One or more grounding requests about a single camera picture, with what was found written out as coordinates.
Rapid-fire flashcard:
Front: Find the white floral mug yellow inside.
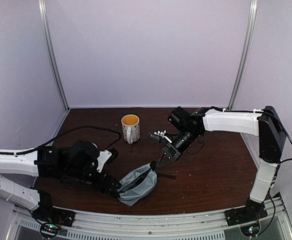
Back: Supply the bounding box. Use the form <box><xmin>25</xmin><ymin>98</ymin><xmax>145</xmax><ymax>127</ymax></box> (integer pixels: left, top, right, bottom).
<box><xmin>121</xmin><ymin>114</ymin><xmax>140</xmax><ymax>145</ymax></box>

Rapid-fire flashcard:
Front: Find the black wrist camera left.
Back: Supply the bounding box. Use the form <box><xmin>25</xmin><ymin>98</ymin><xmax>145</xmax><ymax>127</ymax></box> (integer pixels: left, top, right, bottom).
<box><xmin>96</xmin><ymin>148</ymin><xmax>118</xmax><ymax>173</ymax></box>

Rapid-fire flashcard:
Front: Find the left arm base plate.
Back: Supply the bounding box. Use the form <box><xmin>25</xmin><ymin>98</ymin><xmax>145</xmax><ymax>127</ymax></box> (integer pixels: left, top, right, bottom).
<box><xmin>29</xmin><ymin>207</ymin><xmax>75</xmax><ymax>239</ymax></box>

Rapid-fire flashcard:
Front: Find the black hair comb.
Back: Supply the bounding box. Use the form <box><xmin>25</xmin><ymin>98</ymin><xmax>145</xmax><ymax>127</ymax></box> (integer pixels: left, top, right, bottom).
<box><xmin>156</xmin><ymin>172</ymin><xmax>176</xmax><ymax>180</ymax></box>

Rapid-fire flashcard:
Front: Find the aluminium table front rail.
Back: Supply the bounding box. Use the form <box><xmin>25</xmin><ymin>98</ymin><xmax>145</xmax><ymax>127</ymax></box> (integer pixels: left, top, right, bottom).
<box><xmin>4</xmin><ymin>194</ymin><xmax>292</xmax><ymax>240</ymax></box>

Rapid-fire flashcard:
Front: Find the aluminium corner post right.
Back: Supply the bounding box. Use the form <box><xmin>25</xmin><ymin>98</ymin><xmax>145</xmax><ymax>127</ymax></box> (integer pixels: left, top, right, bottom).
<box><xmin>228</xmin><ymin>0</ymin><xmax>258</xmax><ymax>109</ymax></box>

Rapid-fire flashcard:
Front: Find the grey zippered pouch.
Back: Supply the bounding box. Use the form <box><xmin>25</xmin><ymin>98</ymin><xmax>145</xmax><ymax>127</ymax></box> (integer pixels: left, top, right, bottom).
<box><xmin>110</xmin><ymin>161</ymin><xmax>158</xmax><ymax>207</ymax></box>

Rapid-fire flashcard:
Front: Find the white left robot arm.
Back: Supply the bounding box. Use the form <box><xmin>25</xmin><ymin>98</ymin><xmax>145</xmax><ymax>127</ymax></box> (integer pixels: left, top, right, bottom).
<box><xmin>0</xmin><ymin>140</ymin><xmax>121</xmax><ymax>213</ymax></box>

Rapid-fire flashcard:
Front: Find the aluminium corner post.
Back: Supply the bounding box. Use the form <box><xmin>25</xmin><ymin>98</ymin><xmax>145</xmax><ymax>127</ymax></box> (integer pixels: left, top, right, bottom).
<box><xmin>38</xmin><ymin>0</ymin><xmax>70</xmax><ymax>112</ymax></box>
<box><xmin>228</xmin><ymin>0</ymin><xmax>258</xmax><ymax>109</ymax></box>

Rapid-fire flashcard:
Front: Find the aluminium corner post left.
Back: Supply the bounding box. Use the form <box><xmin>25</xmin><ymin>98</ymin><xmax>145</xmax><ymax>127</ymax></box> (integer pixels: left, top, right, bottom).
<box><xmin>38</xmin><ymin>0</ymin><xmax>70</xmax><ymax>112</ymax></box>

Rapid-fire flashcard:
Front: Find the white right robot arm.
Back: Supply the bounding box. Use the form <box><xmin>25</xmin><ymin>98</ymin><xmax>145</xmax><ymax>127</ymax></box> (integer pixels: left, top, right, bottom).
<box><xmin>157</xmin><ymin>106</ymin><xmax>288</xmax><ymax>214</ymax></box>

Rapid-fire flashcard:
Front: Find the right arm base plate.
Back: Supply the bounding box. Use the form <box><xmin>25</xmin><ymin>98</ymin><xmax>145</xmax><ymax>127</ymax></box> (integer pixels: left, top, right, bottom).
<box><xmin>225</xmin><ymin>206</ymin><xmax>268</xmax><ymax>237</ymax></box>

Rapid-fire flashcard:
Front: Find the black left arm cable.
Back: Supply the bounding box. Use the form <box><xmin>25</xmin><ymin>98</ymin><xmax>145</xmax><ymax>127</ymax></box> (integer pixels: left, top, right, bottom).
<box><xmin>13</xmin><ymin>125</ymin><xmax>123</xmax><ymax>156</ymax></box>

